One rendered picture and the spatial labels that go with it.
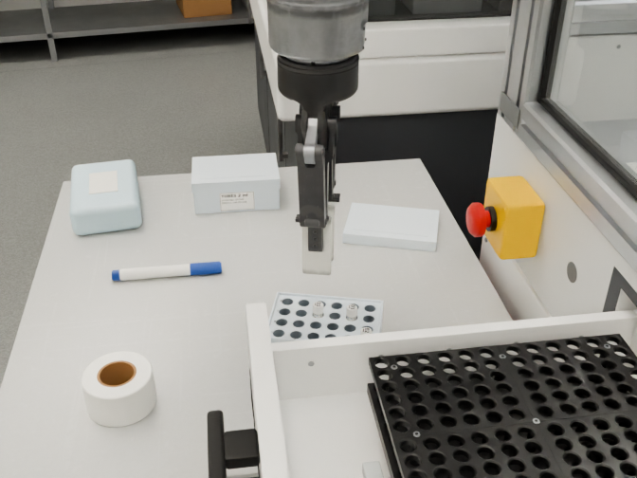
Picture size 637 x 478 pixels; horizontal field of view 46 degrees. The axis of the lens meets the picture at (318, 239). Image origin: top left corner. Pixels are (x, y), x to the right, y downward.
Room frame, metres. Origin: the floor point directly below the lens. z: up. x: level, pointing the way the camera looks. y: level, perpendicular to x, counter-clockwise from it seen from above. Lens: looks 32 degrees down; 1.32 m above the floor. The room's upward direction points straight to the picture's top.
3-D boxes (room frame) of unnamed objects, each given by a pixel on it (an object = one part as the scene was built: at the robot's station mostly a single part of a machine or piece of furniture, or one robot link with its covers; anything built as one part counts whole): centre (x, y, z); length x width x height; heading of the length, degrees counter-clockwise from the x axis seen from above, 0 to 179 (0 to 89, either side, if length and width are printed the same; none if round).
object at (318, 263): (0.66, 0.00, 0.89); 0.03 x 0.01 x 0.07; 82
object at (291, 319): (0.66, -0.01, 0.78); 0.12 x 0.08 x 0.04; 82
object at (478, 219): (0.74, -0.19, 0.88); 0.04 x 0.03 x 0.04; 8
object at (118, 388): (0.56, 0.20, 0.78); 0.07 x 0.07 x 0.04
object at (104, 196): (0.96, 0.31, 0.78); 0.15 x 0.10 x 0.04; 14
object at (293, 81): (0.67, 0.00, 1.05); 0.08 x 0.07 x 0.09; 172
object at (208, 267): (0.79, 0.19, 0.77); 0.14 x 0.02 x 0.02; 98
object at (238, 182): (1.00, 0.12, 0.79); 0.13 x 0.09 x 0.05; 97
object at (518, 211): (0.75, -0.22, 0.88); 0.07 x 0.05 x 0.07; 8
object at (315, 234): (0.64, 0.00, 0.92); 0.03 x 0.01 x 0.05; 172
